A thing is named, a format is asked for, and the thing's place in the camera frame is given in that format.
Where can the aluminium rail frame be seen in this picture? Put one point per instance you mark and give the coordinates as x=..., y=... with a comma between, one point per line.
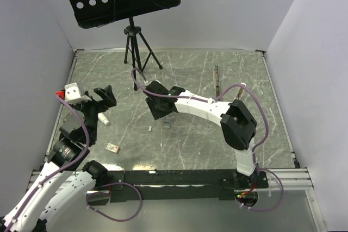
x=161, y=131

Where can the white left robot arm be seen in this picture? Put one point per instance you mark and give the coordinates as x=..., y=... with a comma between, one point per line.
x=43, y=202

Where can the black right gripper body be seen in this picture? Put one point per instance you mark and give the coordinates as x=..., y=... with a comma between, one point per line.
x=156, y=111

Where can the white cylinder tube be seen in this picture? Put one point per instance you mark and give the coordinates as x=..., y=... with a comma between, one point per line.
x=103, y=118

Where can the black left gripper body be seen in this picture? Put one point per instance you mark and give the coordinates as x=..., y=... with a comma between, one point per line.
x=91, y=108

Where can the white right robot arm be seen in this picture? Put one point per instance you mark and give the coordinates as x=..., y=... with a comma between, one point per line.
x=237, y=124

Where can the grey staple tray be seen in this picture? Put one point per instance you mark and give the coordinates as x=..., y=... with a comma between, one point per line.
x=167, y=122

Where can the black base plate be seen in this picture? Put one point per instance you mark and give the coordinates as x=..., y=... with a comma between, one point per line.
x=123, y=186

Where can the small staple box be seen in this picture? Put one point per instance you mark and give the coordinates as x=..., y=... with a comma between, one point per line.
x=112, y=148

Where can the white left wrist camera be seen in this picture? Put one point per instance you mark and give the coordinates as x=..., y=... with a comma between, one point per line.
x=73, y=94

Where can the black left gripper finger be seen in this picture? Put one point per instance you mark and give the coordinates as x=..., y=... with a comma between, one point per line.
x=110, y=100
x=102, y=92

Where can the beige stapler top part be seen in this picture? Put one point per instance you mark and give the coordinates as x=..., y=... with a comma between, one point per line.
x=240, y=91

